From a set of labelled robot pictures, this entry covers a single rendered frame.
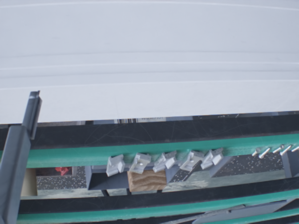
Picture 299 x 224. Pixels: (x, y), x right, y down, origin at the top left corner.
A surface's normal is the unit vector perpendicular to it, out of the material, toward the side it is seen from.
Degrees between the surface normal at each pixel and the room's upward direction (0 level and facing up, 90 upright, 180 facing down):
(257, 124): 90
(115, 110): 0
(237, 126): 90
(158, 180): 90
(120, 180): 90
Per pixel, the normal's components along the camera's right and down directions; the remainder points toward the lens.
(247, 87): 0.13, 0.91
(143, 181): 0.18, -0.42
